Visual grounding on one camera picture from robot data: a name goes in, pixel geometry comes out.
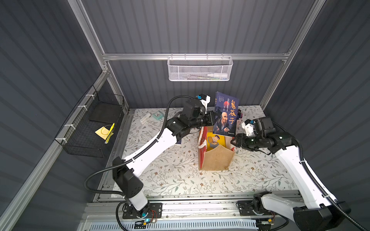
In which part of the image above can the yellow cartoon cover book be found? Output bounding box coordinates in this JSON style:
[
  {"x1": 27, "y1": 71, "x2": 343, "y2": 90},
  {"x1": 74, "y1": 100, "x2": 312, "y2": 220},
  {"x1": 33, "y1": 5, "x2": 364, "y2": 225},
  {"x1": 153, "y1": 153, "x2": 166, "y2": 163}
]
[{"x1": 206, "y1": 132, "x2": 226, "y2": 152}]

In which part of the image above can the dark portrait book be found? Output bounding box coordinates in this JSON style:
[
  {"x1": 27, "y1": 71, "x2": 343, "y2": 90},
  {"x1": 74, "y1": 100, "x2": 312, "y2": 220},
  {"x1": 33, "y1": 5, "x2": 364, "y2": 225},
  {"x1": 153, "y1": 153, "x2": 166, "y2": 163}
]
[{"x1": 213, "y1": 91, "x2": 239, "y2": 137}]

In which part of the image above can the burlap canvas bag red panel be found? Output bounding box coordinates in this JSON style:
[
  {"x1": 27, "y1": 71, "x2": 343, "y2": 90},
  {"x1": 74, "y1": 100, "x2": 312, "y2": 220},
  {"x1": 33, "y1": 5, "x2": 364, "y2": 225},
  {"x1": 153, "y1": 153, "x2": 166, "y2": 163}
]
[{"x1": 198, "y1": 126, "x2": 235, "y2": 171}]

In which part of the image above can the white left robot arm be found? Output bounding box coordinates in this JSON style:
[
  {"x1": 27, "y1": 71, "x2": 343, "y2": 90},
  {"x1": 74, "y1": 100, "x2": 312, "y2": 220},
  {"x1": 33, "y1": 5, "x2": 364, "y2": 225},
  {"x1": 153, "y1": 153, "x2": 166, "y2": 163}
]
[{"x1": 112, "y1": 94, "x2": 215, "y2": 217}]

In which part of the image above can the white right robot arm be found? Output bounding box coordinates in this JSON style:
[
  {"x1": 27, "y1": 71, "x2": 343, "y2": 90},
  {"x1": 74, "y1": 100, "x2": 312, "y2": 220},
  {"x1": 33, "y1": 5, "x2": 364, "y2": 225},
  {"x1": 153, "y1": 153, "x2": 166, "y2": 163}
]
[{"x1": 231, "y1": 117, "x2": 351, "y2": 231}]

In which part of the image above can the pink pen holder cup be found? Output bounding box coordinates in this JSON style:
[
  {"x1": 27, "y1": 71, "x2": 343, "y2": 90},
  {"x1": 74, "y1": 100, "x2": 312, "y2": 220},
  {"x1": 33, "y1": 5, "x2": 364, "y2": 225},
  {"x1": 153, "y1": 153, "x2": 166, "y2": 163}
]
[{"x1": 237, "y1": 109, "x2": 243, "y2": 120}]

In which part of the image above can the small teal card box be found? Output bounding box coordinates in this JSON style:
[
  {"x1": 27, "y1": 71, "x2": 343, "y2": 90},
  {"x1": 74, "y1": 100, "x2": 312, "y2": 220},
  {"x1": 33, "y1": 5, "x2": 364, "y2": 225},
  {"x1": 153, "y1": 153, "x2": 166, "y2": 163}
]
[{"x1": 152, "y1": 111, "x2": 164, "y2": 121}]

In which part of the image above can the white marker in basket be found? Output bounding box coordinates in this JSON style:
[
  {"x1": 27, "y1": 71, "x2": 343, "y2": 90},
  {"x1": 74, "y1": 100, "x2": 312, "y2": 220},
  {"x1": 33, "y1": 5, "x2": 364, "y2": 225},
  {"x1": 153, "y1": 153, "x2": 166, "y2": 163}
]
[{"x1": 207, "y1": 73, "x2": 228, "y2": 79}]

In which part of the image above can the white eraser block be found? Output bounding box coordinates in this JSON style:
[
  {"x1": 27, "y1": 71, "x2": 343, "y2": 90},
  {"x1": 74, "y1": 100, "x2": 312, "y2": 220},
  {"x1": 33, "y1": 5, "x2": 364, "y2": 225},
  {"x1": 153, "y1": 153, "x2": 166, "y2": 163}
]
[{"x1": 140, "y1": 113, "x2": 151, "y2": 124}]

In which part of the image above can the floral table mat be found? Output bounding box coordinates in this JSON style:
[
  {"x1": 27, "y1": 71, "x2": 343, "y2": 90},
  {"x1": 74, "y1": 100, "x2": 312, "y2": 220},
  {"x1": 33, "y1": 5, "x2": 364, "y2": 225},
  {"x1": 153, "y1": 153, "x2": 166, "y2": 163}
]
[{"x1": 120, "y1": 108, "x2": 298, "y2": 197}]

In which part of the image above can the black tray in basket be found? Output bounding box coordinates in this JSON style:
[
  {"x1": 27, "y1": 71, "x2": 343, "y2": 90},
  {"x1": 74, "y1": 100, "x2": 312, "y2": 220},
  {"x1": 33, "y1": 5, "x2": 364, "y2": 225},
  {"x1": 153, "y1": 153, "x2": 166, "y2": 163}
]
[{"x1": 89, "y1": 102, "x2": 122, "y2": 124}]

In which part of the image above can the yellow pen in basket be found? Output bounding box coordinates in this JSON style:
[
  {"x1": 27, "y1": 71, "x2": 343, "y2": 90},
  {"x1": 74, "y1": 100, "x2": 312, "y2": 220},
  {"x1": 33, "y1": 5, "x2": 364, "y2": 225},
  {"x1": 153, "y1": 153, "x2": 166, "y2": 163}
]
[{"x1": 105, "y1": 123, "x2": 115, "y2": 144}]

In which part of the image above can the yellow sticky note pad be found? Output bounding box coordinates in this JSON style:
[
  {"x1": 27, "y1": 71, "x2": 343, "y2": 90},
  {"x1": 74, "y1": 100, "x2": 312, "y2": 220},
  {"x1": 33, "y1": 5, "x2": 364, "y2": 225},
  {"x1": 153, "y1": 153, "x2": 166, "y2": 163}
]
[{"x1": 95, "y1": 126, "x2": 111, "y2": 141}]

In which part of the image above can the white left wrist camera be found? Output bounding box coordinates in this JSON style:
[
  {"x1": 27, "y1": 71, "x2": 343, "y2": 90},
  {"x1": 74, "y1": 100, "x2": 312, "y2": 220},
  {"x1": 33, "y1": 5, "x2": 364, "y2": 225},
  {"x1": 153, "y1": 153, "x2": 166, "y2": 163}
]
[{"x1": 196, "y1": 93, "x2": 211, "y2": 113}]

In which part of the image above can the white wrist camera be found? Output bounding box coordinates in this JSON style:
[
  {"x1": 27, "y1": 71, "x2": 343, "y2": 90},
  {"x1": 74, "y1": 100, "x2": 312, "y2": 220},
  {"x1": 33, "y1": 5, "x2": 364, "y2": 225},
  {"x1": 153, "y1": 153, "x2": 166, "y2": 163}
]
[
  {"x1": 241, "y1": 119, "x2": 255, "y2": 137},
  {"x1": 196, "y1": 93, "x2": 211, "y2": 113}
]

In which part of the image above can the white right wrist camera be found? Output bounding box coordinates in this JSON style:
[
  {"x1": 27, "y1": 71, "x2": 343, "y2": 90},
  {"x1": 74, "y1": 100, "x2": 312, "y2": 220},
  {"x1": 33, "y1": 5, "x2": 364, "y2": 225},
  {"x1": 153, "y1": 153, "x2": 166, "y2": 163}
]
[{"x1": 241, "y1": 119, "x2": 255, "y2": 137}]

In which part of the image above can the white wire mesh basket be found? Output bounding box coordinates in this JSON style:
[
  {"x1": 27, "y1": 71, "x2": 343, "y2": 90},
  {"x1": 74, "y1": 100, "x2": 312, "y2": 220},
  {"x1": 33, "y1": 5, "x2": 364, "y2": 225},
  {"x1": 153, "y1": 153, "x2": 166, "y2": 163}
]
[{"x1": 167, "y1": 55, "x2": 233, "y2": 82}]

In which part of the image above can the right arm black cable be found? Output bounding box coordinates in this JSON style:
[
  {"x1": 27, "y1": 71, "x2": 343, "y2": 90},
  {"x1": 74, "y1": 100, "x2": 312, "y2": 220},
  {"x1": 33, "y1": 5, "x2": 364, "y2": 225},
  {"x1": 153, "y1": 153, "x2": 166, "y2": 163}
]
[{"x1": 271, "y1": 121, "x2": 370, "y2": 231}]

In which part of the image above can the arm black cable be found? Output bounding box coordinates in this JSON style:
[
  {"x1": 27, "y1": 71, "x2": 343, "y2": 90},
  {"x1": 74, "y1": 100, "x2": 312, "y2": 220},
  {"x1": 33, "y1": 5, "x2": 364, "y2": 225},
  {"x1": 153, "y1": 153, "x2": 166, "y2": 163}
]
[
  {"x1": 83, "y1": 95, "x2": 193, "y2": 231},
  {"x1": 271, "y1": 121, "x2": 370, "y2": 231}
]

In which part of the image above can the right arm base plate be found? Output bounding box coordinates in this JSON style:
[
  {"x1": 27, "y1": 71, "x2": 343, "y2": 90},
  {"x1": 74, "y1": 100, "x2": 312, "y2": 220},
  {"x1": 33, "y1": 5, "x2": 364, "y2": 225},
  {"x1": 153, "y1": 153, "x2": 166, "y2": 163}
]
[{"x1": 236, "y1": 200, "x2": 276, "y2": 216}]

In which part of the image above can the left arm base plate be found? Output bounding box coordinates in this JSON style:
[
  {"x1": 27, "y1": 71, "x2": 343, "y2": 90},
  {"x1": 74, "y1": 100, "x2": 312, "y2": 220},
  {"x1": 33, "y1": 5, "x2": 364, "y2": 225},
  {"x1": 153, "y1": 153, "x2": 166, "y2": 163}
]
[{"x1": 122, "y1": 203, "x2": 163, "y2": 219}]

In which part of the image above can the black wire wall basket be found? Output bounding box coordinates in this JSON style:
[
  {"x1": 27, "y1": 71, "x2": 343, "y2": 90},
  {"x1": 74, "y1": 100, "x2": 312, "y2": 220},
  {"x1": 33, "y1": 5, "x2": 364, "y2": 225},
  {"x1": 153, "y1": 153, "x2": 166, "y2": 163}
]
[{"x1": 55, "y1": 86, "x2": 125, "y2": 158}]

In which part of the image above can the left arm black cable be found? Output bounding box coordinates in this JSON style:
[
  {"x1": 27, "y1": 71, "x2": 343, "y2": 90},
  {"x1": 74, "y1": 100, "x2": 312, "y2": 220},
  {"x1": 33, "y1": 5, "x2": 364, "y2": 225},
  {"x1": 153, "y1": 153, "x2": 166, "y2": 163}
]
[{"x1": 83, "y1": 95, "x2": 193, "y2": 231}]

